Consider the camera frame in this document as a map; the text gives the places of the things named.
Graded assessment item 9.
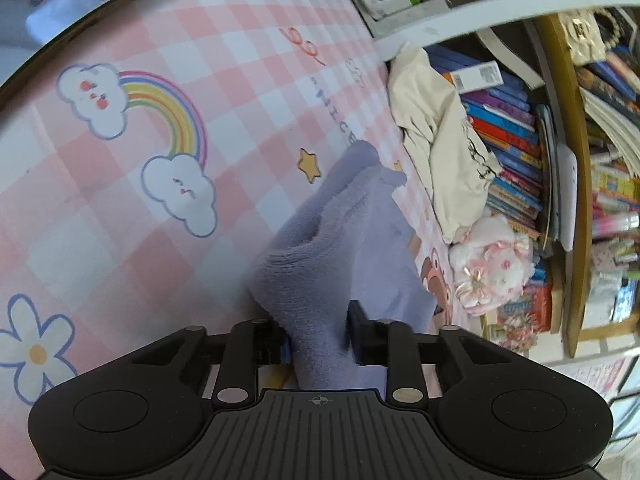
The white pink plush bunny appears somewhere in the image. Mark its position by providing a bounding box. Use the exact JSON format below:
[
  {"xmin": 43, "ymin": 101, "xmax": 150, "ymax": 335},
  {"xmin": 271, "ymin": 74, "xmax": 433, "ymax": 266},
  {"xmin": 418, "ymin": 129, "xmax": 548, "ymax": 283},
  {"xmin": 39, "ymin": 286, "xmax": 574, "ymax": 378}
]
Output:
[{"xmin": 448, "ymin": 214, "xmax": 535, "ymax": 316}]

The white shelf post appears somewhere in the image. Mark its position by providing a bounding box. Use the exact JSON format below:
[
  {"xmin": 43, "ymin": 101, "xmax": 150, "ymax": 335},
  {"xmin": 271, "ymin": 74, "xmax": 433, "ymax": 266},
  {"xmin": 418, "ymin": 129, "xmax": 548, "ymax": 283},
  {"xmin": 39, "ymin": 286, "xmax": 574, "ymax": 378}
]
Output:
[{"xmin": 374, "ymin": 0, "xmax": 639, "ymax": 61}]

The purple and pink sweater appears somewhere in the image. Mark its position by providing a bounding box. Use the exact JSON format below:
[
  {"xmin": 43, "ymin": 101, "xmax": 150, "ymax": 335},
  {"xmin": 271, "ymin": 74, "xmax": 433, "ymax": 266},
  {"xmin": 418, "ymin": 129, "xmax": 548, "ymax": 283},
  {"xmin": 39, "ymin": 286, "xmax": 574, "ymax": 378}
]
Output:
[{"xmin": 248, "ymin": 141, "xmax": 437, "ymax": 391}]

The row of colourful books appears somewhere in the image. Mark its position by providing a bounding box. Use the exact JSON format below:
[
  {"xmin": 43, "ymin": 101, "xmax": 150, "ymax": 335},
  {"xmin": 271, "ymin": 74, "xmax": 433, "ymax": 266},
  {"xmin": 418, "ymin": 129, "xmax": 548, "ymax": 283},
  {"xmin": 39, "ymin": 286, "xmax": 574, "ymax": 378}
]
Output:
[{"xmin": 425, "ymin": 44, "xmax": 559, "ymax": 260}]

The white usmile box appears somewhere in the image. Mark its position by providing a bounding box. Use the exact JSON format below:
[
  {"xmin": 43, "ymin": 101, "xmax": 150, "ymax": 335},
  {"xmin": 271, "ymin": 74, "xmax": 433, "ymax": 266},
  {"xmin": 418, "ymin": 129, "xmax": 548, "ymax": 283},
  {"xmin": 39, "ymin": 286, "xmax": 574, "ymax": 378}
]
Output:
[{"xmin": 442, "ymin": 61, "xmax": 503, "ymax": 94}]

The pink checked table mat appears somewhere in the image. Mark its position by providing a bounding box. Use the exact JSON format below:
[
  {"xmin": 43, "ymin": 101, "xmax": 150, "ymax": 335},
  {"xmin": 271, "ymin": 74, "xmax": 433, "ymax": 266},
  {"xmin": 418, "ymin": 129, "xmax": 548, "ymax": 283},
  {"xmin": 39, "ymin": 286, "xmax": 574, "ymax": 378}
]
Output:
[{"xmin": 1, "ymin": 0, "xmax": 447, "ymax": 479}]

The white flat keyboard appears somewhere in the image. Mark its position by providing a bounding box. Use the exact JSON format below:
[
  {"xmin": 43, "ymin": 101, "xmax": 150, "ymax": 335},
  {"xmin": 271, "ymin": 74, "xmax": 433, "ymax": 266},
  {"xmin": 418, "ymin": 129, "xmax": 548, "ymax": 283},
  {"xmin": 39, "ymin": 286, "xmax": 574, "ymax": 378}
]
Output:
[{"xmin": 556, "ymin": 143, "xmax": 578, "ymax": 252}]

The cream canvas bag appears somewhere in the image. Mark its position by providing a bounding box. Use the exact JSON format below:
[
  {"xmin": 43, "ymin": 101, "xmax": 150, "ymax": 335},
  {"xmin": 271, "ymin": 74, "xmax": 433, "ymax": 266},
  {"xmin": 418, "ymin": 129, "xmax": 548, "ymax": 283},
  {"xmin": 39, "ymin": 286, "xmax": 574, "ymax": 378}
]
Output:
[{"xmin": 387, "ymin": 44, "xmax": 502, "ymax": 243}]

